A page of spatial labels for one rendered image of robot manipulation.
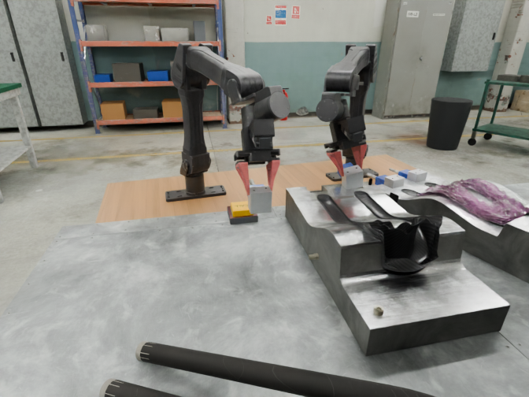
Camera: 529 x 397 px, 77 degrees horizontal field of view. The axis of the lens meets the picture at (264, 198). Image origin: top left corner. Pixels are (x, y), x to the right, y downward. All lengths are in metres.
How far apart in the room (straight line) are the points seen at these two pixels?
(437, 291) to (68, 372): 0.63
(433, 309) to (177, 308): 0.46
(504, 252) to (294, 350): 0.53
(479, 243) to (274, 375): 0.62
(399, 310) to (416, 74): 6.36
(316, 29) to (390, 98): 1.79
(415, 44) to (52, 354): 6.58
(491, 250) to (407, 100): 6.03
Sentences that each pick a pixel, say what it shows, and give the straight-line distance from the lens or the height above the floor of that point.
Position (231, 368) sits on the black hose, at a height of 0.87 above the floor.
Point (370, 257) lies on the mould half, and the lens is 0.66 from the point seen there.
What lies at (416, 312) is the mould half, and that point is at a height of 0.86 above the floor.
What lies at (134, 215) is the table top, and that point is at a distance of 1.07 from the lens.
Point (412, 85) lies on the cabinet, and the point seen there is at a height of 0.59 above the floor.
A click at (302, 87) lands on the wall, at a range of 6.47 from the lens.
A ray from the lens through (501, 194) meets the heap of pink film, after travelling 1.09.
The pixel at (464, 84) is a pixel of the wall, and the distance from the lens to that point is 8.22.
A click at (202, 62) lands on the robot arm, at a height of 1.22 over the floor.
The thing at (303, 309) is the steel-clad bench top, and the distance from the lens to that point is 0.68.
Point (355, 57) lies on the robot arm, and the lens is 1.05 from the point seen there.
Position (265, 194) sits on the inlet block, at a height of 0.95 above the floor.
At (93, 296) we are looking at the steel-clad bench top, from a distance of 0.78.
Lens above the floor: 1.26
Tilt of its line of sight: 25 degrees down
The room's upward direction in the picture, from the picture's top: straight up
